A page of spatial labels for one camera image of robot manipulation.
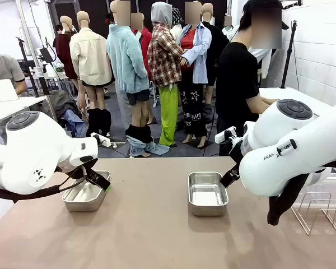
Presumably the black tripod stand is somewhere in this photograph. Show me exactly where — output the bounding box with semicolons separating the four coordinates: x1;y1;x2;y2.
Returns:
279;19;298;89

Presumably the rectangular steel container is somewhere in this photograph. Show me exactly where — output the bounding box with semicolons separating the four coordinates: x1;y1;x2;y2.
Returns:
188;171;230;217
61;170;112;212

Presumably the light blue fleece mannequin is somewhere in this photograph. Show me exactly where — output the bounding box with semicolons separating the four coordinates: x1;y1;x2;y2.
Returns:
106;0;155;157

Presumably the black bucket hat mannequin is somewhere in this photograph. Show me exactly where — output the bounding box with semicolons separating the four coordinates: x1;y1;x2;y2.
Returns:
170;7;185;43

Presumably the small white top mannequin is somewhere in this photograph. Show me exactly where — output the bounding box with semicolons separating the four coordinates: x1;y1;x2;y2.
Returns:
222;15;240;43

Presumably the white laptop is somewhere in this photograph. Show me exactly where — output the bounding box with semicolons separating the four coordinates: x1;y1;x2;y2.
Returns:
0;79;20;104

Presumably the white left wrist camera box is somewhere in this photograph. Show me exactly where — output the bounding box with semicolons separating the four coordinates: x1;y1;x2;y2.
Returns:
91;133;111;148

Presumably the plaid shirt hooded mannequin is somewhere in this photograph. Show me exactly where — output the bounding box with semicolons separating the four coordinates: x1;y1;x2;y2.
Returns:
147;1;185;148

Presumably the thin black tripod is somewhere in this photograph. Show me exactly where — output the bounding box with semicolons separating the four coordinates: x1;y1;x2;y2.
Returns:
15;36;40;99

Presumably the person's right forearm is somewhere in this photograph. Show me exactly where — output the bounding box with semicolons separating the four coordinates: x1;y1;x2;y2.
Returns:
246;95;279;115

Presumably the cream jacket mannequin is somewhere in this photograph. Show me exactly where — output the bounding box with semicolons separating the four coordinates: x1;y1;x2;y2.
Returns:
69;11;115;138

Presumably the dark red sweater mannequin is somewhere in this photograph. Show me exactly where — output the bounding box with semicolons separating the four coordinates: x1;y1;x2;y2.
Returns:
55;15;80;113

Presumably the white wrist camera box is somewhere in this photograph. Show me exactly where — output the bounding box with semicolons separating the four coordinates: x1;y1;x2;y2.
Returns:
214;127;237;143
91;133;111;148

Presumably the black clothed mannequin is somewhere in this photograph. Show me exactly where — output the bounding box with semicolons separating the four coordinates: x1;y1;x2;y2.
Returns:
200;2;230;124

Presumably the black camera on stand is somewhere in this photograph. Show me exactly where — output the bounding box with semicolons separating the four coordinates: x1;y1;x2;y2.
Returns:
36;36;57;96

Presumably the seated person grey shirt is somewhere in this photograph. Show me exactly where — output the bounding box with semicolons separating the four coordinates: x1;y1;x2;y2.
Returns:
0;43;27;96

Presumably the red jacket mannequin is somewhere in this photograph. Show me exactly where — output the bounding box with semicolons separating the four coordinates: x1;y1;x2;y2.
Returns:
130;12;153;82

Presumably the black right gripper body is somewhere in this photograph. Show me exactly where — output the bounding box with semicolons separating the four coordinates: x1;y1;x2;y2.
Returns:
225;133;244;169

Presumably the pile of clothes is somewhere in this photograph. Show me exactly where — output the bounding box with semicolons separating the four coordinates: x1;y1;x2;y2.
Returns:
46;89;86;138

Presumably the person in black t-shirt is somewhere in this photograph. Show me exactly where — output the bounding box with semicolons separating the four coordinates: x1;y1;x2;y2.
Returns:
214;0;283;157

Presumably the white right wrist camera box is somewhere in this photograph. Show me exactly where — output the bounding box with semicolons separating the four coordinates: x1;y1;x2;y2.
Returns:
214;127;237;143

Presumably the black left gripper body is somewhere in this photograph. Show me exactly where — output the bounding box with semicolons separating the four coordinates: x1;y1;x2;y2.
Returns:
71;159;102;182

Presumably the slanted silver pole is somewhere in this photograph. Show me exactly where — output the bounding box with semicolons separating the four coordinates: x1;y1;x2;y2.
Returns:
15;0;59;122

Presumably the red top blue shirt mannequin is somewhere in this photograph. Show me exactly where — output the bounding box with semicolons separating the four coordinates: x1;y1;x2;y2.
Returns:
180;1;213;149

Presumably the white shirt mannequin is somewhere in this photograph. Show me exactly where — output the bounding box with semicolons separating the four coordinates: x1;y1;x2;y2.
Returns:
249;47;274;80

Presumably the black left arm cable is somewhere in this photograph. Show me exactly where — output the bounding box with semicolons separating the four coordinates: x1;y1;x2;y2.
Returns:
0;165;101;204

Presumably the metal wire lid rack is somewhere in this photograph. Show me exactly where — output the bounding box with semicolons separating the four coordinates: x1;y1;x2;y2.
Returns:
290;183;336;236

